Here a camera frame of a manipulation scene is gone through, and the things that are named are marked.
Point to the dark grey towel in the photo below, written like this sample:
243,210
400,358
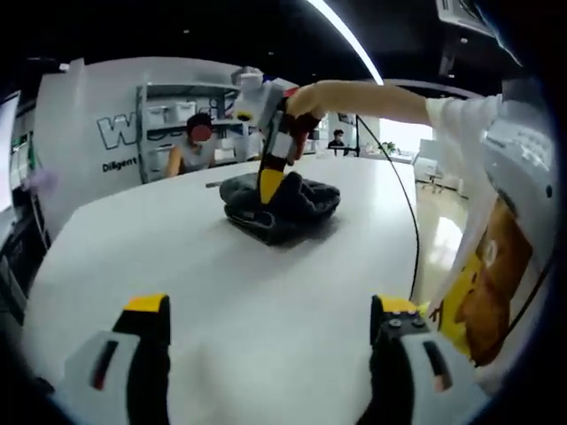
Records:
310,199

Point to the lilac cylindrical object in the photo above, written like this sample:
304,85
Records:
40,180

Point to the white table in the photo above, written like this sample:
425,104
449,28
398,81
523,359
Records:
177,265

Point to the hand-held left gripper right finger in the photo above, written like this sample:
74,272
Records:
418,354

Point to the ceiling light strip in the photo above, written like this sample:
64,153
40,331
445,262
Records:
350,35

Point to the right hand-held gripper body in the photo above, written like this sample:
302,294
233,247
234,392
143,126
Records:
259,97

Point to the row of white storage bins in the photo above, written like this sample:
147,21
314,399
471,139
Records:
181,110

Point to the grey metal shelf rack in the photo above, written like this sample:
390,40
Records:
177,88

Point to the operator in white shirt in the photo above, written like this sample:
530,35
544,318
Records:
478,283

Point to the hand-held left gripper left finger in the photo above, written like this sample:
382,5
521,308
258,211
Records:
111,354

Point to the person's right hand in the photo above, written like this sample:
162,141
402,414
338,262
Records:
314,99

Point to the white worn headset device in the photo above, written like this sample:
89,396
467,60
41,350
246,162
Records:
522,150

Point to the computer monitor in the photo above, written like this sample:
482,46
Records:
8,150

